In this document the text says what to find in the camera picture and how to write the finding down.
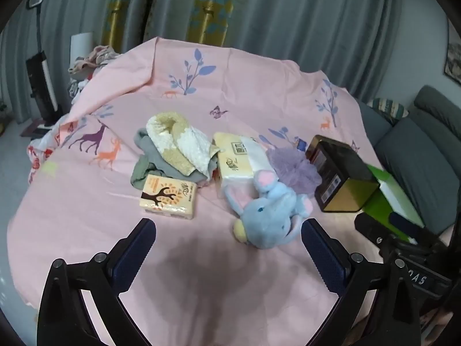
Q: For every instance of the white cylinder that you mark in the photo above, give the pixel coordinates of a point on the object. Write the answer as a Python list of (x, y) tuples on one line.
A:
[(81, 47)]

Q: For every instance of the green box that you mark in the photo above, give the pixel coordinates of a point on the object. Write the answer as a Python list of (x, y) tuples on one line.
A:
[(378, 202)]

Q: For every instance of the grey curtain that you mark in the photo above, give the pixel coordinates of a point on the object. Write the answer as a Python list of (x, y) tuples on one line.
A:
[(306, 18)]

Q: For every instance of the framed wall picture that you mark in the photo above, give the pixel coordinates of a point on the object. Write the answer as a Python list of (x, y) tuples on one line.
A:
[(454, 61)]

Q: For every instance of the grey-blue towel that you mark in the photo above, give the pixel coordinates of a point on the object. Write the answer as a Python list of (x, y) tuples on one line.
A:
[(151, 147)]

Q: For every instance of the yellow tissue pack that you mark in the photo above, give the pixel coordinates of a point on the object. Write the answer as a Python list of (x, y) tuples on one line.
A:
[(234, 162)]

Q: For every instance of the black gold tin box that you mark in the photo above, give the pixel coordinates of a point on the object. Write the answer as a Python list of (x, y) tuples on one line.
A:
[(342, 173)]

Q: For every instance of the lavender mesh bath pouf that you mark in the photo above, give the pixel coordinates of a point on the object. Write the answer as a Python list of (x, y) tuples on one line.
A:
[(293, 167)]

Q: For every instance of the red white plastic bag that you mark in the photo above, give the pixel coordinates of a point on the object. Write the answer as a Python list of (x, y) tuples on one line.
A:
[(36, 158)]

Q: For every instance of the yellow white fluffy towel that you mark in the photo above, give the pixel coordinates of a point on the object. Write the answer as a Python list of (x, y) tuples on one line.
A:
[(176, 140)]

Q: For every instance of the dark red floor mat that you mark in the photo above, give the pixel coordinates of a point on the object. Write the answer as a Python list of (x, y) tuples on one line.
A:
[(30, 129)]

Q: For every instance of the grey sofa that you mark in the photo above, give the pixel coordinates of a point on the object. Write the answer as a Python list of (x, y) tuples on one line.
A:
[(414, 144)]

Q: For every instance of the tree print tissue pack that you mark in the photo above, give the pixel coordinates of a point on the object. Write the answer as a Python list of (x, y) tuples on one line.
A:
[(167, 196)]

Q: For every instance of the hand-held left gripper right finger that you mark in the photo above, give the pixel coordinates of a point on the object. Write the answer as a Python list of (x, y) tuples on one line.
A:
[(320, 256)]

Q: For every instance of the pink printed bedsheet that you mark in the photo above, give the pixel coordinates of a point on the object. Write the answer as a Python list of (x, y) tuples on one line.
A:
[(252, 97)]

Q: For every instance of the green towel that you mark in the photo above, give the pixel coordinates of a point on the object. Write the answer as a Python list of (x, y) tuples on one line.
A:
[(138, 174)]

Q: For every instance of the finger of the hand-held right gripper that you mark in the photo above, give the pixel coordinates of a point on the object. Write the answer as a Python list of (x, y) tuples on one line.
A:
[(371, 227), (405, 221)]

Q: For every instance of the blue plush toy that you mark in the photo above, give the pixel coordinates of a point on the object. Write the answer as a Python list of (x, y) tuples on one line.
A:
[(268, 216)]

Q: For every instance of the yellow patterned curtain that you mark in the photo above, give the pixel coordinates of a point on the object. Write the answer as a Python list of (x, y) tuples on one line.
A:
[(126, 7), (216, 7)]

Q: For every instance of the patterned cushion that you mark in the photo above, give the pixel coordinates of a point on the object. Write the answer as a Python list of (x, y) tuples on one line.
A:
[(390, 110)]

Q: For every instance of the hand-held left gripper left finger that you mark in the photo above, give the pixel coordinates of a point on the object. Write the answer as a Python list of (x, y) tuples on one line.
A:
[(138, 250)]

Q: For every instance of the pile of clothes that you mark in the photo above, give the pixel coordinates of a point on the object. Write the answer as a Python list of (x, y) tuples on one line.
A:
[(93, 57)]

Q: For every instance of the black upright vacuum cleaner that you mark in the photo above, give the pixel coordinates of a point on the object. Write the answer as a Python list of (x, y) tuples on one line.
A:
[(41, 83)]

